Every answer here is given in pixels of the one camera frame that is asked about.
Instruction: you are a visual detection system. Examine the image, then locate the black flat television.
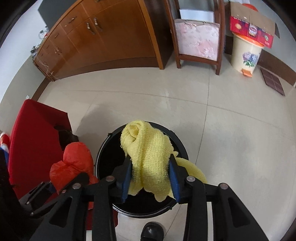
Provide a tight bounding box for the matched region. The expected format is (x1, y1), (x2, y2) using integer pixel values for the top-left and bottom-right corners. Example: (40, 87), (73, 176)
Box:
(38, 0), (77, 30)

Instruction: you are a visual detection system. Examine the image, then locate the red paper cup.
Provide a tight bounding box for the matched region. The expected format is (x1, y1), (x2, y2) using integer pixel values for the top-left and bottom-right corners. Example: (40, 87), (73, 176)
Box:
(0, 132), (10, 153)

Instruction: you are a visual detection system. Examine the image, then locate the yellow knitted cloth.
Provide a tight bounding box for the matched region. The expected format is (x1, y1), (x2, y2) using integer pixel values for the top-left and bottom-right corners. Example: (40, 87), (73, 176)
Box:
(120, 120), (207, 202)

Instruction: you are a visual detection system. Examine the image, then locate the red cardboard box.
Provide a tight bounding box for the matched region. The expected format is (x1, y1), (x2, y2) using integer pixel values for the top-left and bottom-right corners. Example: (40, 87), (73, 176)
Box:
(230, 1), (280, 49)

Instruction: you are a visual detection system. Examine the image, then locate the black round trash bin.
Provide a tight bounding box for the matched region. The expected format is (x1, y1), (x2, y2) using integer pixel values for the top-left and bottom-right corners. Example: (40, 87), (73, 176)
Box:
(95, 120), (188, 218)

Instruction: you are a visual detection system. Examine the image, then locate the wooden side stand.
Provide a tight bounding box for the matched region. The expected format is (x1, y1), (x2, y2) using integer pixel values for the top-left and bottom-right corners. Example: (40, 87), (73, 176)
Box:
(164, 1), (225, 75)

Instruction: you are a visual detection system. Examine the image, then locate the long wooden sideboard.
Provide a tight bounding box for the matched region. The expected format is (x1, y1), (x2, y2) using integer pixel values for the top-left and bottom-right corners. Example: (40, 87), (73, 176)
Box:
(33, 1), (173, 81)

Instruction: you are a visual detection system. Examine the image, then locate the red plastic bag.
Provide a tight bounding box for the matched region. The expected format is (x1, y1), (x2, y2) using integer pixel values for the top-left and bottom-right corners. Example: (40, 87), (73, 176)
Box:
(50, 142), (99, 194)

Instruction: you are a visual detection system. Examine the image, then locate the black shoe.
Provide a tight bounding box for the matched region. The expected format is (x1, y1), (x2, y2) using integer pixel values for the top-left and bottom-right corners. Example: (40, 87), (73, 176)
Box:
(140, 222), (165, 241)

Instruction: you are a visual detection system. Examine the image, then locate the cream floral pedal bin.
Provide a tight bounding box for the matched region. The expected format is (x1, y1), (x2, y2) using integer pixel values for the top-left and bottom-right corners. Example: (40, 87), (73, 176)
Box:
(230, 33), (264, 77)

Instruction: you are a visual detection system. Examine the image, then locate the red tablecloth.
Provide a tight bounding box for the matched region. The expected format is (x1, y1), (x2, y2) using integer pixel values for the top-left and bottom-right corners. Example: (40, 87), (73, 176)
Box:
(7, 99), (118, 231)

